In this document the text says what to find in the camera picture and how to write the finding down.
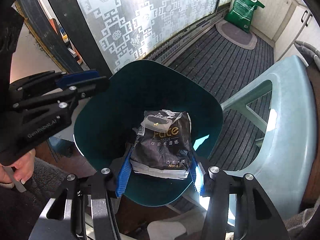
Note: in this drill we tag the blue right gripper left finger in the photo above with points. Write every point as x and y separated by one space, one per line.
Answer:
123 170

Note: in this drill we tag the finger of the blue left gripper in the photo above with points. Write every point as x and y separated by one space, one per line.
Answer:
90 87
77 77

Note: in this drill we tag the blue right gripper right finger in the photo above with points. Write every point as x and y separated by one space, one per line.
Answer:
197 173

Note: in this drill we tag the black tissue pack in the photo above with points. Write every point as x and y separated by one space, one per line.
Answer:
163 145

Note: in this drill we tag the dark teal trash bin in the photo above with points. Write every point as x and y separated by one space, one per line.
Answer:
110 122

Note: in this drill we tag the white kitchen cabinet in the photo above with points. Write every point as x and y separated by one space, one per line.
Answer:
281 22

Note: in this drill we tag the person's left hand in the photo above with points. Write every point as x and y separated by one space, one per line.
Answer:
24 170

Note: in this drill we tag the frosted patterned sliding door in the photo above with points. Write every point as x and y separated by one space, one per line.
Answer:
130 30

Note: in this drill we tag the light green plastic stool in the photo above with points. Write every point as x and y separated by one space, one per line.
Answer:
285 159

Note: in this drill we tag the oval grey floor mat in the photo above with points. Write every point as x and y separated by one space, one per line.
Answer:
236 35

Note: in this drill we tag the green rice bag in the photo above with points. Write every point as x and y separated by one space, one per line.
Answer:
241 14

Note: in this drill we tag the grey checked tablecloth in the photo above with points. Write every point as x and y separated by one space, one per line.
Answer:
309 52

